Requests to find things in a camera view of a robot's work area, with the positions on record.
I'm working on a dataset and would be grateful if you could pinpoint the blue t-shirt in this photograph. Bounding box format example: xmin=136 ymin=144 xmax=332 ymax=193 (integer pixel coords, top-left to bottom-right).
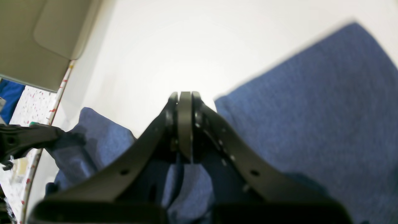
xmin=45 ymin=22 xmax=397 ymax=224

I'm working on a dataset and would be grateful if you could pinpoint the grey plastic bin right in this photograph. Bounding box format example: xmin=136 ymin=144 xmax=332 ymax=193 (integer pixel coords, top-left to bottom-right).
xmin=0 ymin=0 xmax=102 ymax=92

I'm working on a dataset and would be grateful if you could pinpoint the terrazzo patterned side board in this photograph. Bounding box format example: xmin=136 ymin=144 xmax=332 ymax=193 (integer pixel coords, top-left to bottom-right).
xmin=0 ymin=61 xmax=75 ymax=224

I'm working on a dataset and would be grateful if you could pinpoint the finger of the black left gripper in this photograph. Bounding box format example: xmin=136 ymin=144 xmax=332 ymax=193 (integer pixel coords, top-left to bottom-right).
xmin=0 ymin=123 xmax=65 ymax=170

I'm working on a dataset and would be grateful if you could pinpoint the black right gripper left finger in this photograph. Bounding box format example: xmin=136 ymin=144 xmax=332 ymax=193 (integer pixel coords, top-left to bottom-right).
xmin=28 ymin=92 xmax=193 ymax=224

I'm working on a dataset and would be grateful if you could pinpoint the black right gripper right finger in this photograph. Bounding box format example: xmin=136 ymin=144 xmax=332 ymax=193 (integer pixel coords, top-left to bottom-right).
xmin=191 ymin=92 xmax=352 ymax=224

